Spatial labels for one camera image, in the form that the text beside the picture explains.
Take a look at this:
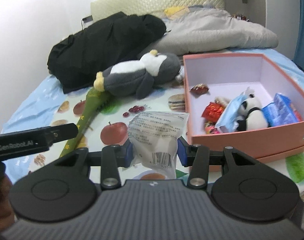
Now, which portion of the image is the blue face mask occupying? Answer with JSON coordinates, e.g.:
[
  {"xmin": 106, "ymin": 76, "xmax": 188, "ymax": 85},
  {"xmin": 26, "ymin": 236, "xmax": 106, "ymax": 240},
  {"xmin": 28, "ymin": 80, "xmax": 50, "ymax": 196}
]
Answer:
[{"xmin": 215, "ymin": 88, "xmax": 254, "ymax": 133}]

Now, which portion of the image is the clear plastic snack bag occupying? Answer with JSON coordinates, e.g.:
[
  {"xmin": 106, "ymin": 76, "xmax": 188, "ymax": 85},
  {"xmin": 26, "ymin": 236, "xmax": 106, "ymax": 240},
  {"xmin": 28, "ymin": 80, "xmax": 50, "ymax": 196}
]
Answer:
[{"xmin": 128, "ymin": 112, "xmax": 189, "ymax": 179}]

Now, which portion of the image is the red foil tea packet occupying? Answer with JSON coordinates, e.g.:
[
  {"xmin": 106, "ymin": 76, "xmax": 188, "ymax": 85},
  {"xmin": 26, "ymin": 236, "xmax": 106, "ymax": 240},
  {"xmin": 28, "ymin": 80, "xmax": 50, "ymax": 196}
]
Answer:
[{"xmin": 201, "ymin": 102, "xmax": 225, "ymax": 123}]

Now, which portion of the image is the small panda plush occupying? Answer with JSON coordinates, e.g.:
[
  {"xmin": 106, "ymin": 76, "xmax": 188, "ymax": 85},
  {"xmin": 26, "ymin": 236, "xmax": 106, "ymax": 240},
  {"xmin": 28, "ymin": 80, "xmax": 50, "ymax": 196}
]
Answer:
[{"xmin": 236, "ymin": 94, "xmax": 269, "ymax": 132}]

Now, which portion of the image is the small red candy wrapper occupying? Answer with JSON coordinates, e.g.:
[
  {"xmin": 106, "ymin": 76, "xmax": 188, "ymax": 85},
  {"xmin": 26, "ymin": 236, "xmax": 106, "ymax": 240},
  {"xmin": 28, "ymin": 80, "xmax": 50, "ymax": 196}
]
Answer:
[{"xmin": 190, "ymin": 83, "xmax": 209, "ymax": 96}]

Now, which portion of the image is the person left hand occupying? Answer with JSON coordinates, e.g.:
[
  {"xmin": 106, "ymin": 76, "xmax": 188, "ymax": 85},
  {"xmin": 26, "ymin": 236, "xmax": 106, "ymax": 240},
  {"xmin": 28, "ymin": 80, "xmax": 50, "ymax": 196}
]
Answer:
[{"xmin": 0, "ymin": 175, "xmax": 15, "ymax": 231}]

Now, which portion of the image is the fruit print table mat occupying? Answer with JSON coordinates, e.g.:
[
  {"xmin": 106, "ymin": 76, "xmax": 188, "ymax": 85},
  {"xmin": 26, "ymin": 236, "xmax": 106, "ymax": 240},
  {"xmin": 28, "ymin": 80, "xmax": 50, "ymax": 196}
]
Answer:
[{"xmin": 27, "ymin": 55, "xmax": 304, "ymax": 203}]

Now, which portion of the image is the light blue bed sheet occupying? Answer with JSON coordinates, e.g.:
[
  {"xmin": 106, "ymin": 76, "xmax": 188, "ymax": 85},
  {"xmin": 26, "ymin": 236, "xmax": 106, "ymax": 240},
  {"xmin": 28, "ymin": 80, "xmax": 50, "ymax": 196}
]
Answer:
[{"xmin": 3, "ymin": 49, "xmax": 304, "ymax": 186}]

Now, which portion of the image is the green massage stick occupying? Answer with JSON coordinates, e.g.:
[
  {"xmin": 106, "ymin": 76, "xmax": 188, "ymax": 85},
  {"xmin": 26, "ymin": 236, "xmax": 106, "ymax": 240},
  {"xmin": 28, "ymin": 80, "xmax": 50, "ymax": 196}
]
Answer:
[{"xmin": 59, "ymin": 88, "xmax": 111, "ymax": 158}]

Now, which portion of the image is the pink cardboard box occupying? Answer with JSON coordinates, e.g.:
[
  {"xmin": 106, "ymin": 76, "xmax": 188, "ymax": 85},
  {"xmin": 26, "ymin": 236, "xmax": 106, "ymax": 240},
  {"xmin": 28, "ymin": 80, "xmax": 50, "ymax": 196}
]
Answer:
[{"xmin": 183, "ymin": 53, "xmax": 304, "ymax": 162}]

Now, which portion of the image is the white round bottle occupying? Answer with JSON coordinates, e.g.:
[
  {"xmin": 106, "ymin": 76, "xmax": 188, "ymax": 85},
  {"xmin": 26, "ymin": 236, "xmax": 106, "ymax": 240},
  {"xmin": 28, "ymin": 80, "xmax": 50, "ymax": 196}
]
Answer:
[{"xmin": 175, "ymin": 66, "xmax": 185, "ymax": 83}]

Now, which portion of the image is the grey white penguin plush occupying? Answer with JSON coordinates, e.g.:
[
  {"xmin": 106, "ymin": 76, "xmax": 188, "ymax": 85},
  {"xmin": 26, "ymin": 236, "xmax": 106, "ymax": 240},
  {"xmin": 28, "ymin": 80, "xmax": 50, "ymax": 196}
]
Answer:
[{"xmin": 93, "ymin": 49, "xmax": 181, "ymax": 99}]

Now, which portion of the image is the black jacket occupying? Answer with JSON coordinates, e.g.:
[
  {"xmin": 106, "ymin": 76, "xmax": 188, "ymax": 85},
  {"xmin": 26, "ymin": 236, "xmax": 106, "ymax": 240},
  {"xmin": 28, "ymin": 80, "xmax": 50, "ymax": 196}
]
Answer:
[{"xmin": 48, "ymin": 12, "xmax": 166, "ymax": 94}]

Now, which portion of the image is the grey quilt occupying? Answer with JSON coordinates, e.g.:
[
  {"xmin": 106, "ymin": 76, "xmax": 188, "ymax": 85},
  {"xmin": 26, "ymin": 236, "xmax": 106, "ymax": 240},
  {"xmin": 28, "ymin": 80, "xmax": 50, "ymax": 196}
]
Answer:
[{"xmin": 139, "ymin": 9, "xmax": 279, "ymax": 56}]

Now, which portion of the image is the yellow pillow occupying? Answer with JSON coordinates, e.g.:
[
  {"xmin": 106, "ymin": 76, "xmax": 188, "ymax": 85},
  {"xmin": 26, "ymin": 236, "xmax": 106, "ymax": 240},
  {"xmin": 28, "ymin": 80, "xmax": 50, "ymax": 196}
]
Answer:
[{"xmin": 164, "ymin": 6, "xmax": 186, "ymax": 17}]

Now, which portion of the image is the cream padded headboard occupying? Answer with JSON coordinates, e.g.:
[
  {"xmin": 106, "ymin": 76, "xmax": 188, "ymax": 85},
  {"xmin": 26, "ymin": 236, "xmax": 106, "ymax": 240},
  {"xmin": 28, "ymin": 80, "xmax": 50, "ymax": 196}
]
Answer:
[{"xmin": 90, "ymin": 0, "xmax": 226, "ymax": 22}]

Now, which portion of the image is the white beaded bracelet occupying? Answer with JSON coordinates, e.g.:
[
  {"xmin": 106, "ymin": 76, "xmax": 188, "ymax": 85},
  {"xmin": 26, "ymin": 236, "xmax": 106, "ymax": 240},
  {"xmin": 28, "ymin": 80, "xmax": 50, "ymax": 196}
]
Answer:
[{"xmin": 214, "ymin": 96, "xmax": 233, "ymax": 108}]

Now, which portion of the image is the black wall charger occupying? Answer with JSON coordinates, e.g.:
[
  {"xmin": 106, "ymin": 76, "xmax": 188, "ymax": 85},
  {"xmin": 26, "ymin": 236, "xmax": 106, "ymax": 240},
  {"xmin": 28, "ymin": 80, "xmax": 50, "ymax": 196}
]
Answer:
[{"xmin": 81, "ymin": 15, "xmax": 93, "ymax": 30}]

